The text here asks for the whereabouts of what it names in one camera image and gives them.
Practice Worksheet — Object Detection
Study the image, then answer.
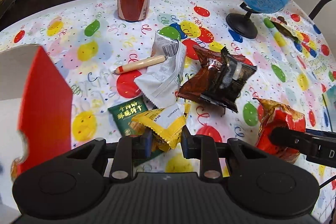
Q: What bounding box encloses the green beef jerky packet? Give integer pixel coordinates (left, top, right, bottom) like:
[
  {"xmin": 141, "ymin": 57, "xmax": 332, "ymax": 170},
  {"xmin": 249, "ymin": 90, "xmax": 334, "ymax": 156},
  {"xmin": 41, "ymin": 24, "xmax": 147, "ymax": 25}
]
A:
[{"xmin": 107, "ymin": 95, "xmax": 164, "ymax": 162}]

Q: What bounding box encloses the yellow snack packet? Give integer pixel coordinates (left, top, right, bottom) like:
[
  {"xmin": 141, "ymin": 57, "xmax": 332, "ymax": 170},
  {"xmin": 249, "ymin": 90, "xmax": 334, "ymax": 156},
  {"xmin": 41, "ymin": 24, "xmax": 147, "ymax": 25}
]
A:
[{"xmin": 131, "ymin": 102, "xmax": 191, "ymax": 152}]

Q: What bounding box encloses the red foil snack bag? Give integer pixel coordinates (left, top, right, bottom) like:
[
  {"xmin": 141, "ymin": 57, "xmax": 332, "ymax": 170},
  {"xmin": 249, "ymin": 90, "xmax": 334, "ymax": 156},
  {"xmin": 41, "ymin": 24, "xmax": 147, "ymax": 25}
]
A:
[{"xmin": 256, "ymin": 98, "xmax": 306, "ymax": 164}]

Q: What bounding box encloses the white grey snack packet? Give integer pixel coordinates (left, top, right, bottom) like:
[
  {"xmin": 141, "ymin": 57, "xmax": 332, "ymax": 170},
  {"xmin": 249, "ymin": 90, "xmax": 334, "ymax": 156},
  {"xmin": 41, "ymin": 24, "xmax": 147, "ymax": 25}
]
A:
[{"xmin": 134, "ymin": 33, "xmax": 186, "ymax": 108}]

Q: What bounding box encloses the dark brown snack packet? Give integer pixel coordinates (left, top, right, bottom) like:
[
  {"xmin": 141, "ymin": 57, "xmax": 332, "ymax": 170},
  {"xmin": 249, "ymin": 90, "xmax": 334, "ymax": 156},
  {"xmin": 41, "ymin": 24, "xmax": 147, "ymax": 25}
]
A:
[{"xmin": 178, "ymin": 45, "xmax": 257, "ymax": 113}]

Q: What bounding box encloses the sausage stick with red tip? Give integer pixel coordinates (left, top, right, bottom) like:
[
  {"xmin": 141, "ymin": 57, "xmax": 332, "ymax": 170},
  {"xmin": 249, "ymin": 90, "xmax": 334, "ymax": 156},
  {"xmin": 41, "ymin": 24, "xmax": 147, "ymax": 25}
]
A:
[{"xmin": 113, "ymin": 55, "xmax": 166, "ymax": 75}]

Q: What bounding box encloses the tissue pack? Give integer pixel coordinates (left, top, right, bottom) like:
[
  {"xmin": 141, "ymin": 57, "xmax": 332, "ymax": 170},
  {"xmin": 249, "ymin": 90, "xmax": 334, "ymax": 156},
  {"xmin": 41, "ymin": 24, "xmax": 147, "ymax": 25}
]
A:
[{"xmin": 322, "ymin": 85, "xmax": 336, "ymax": 133}]

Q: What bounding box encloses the balloon-print tablecloth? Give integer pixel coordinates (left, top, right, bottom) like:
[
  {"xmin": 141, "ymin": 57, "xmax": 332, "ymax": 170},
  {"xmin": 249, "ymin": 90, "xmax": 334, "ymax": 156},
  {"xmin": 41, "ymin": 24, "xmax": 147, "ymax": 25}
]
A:
[{"xmin": 0, "ymin": 0, "xmax": 336, "ymax": 222}]

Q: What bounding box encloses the red and white cardboard box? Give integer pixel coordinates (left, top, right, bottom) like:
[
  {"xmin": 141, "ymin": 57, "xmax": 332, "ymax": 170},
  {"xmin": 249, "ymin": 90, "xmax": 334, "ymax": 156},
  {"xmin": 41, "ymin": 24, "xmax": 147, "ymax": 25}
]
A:
[{"xmin": 1, "ymin": 44, "xmax": 72, "ymax": 223}]

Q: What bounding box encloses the opened dark wrapper by globe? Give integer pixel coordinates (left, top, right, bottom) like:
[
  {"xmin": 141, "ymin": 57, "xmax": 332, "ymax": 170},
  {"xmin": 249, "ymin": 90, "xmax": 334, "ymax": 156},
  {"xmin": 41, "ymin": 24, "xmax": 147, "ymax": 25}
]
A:
[{"xmin": 269, "ymin": 17, "xmax": 302, "ymax": 43}]

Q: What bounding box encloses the black desk lamp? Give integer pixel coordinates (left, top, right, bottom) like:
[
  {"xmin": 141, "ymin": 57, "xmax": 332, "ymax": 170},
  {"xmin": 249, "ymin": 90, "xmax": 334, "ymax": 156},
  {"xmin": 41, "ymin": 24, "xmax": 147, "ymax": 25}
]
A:
[{"xmin": 308, "ymin": 0, "xmax": 333, "ymax": 20}]

